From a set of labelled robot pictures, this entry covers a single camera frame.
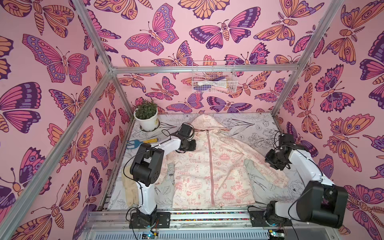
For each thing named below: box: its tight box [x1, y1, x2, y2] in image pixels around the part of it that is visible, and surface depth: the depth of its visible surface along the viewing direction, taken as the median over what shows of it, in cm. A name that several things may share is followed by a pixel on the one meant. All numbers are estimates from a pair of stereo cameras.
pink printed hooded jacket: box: [154, 113, 290, 209], surface depth 89 cm
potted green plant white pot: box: [133, 99, 161, 132], surface depth 105 cm
